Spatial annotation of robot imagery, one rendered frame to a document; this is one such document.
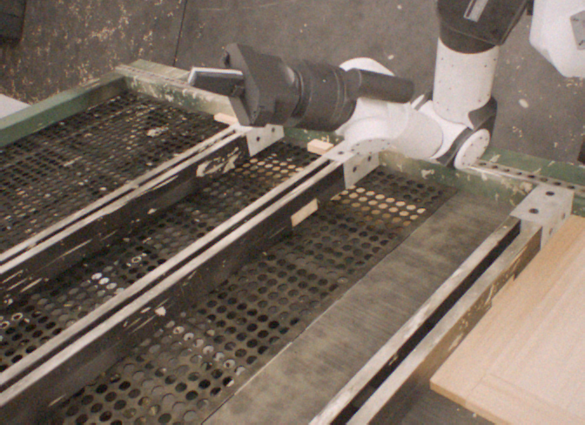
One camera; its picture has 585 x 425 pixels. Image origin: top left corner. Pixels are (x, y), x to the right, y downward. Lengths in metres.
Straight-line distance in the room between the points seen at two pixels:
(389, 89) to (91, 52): 3.36
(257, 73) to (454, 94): 0.38
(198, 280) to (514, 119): 1.45
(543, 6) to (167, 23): 2.84
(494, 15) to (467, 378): 0.50
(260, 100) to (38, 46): 3.96
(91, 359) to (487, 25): 0.76
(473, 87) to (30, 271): 0.87
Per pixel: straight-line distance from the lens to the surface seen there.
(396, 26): 2.57
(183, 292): 1.11
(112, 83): 2.13
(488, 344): 0.99
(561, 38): 0.73
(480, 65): 0.98
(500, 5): 0.88
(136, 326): 1.08
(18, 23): 4.85
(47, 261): 1.31
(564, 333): 1.03
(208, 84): 0.74
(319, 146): 1.52
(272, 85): 0.75
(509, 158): 1.37
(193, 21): 3.37
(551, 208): 1.19
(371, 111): 0.84
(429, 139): 1.00
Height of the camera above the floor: 2.12
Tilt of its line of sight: 51 degrees down
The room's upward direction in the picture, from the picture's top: 87 degrees counter-clockwise
